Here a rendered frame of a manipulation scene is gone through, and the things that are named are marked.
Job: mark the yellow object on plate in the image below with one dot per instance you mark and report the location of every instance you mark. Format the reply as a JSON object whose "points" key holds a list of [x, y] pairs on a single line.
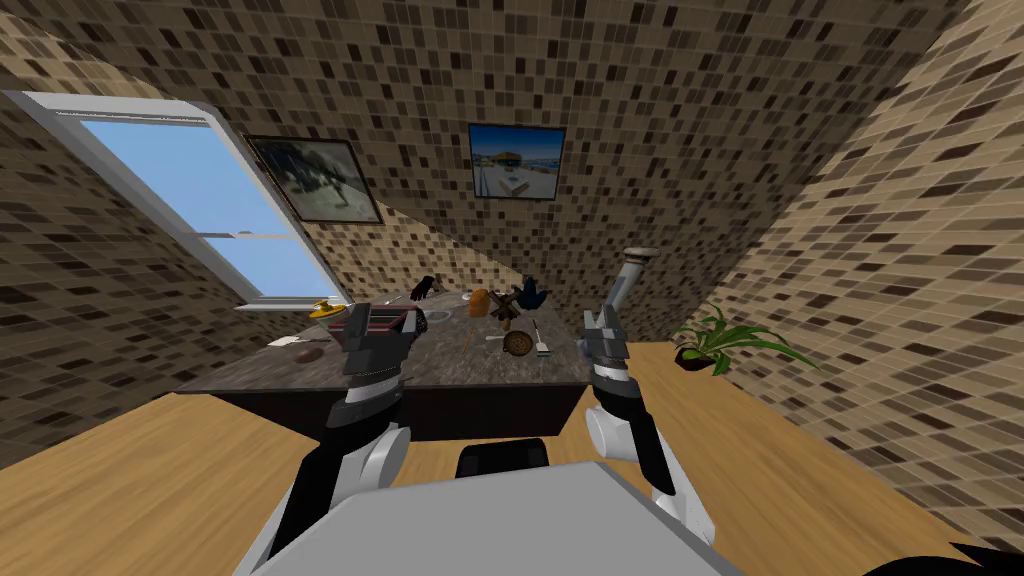
{"points": [[328, 309]]}

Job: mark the round brown pan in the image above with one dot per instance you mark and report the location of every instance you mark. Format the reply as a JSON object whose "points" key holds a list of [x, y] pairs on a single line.
{"points": [[518, 344]]}

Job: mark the white spatula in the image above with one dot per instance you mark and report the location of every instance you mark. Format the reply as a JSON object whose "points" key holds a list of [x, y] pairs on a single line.
{"points": [[540, 339]]}

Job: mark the orange bread loaf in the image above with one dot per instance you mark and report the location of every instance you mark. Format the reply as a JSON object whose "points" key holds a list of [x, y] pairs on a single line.
{"points": [[478, 302]]}

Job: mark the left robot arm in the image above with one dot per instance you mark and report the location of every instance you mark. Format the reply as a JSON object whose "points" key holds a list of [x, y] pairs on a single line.
{"points": [[352, 464]]}

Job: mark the grey plate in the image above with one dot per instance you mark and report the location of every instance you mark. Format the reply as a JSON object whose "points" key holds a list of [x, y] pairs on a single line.
{"points": [[437, 315]]}

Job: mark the grey standing pipe lamp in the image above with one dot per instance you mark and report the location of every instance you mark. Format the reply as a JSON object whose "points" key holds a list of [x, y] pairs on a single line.
{"points": [[632, 280]]}

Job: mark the brown oval object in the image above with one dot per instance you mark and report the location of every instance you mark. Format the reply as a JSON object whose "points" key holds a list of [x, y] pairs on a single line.
{"points": [[308, 355]]}

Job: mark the dark framed grey picture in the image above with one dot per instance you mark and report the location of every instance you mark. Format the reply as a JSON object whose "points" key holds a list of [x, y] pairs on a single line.
{"points": [[316, 180]]}

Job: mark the green potted plant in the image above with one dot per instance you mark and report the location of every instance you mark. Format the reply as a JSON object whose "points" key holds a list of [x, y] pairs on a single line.
{"points": [[720, 344]]}

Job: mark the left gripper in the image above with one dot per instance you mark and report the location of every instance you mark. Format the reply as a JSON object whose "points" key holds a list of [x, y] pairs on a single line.
{"points": [[374, 354]]}

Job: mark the white framed window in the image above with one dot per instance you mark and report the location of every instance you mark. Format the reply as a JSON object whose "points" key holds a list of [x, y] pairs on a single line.
{"points": [[192, 200]]}

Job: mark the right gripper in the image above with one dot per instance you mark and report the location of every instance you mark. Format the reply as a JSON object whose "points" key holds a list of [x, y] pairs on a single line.
{"points": [[606, 346]]}

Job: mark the dark blue object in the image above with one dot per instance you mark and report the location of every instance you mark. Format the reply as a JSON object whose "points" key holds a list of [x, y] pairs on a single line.
{"points": [[533, 293]]}

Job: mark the black object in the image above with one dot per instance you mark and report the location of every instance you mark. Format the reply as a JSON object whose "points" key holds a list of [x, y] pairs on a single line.
{"points": [[424, 288]]}

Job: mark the brown cross shaped object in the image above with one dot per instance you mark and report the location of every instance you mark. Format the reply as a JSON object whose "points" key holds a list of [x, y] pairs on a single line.
{"points": [[504, 308]]}

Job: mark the dark red box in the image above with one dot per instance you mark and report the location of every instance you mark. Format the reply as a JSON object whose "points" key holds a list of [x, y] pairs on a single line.
{"points": [[388, 320]]}

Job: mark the blue framed picture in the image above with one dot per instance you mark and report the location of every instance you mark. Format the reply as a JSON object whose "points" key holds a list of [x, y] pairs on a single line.
{"points": [[516, 162]]}

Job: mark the white flat paper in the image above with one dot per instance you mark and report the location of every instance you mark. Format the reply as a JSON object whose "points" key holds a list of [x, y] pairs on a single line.
{"points": [[285, 342]]}

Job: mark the dark marble topped table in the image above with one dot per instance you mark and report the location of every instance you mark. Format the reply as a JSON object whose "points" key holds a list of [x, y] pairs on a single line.
{"points": [[480, 364]]}

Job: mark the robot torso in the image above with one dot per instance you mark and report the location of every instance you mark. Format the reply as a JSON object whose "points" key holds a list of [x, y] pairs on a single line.
{"points": [[512, 528]]}

